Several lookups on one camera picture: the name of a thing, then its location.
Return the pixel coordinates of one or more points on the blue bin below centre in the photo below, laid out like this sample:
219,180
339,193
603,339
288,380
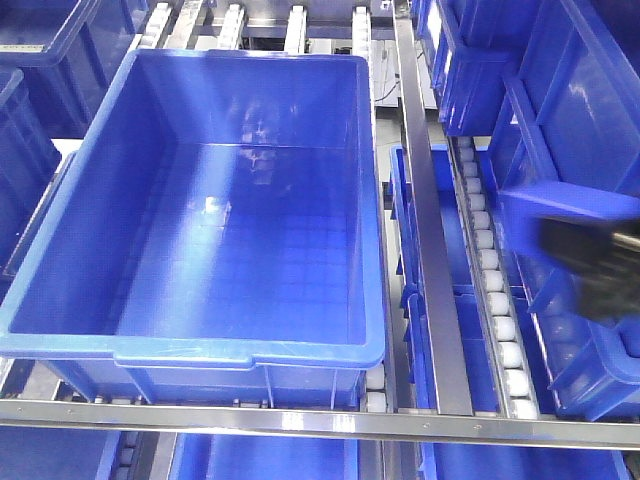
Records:
201,456

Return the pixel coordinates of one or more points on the white roller track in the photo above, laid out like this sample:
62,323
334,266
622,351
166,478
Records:
504,345

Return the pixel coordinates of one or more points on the blue bin far left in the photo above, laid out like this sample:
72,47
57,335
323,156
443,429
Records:
69,52

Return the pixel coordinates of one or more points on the large blue plastic bin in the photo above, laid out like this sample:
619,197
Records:
215,239

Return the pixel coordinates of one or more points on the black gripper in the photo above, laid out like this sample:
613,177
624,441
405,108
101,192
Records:
603,255

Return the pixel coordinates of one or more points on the steel flow rack frame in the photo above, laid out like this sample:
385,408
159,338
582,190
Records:
431,400

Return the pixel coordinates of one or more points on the blue bin right lower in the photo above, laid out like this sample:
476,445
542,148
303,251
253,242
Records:
566,144

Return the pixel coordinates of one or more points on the blue bin right upper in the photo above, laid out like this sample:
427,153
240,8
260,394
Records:
469,44

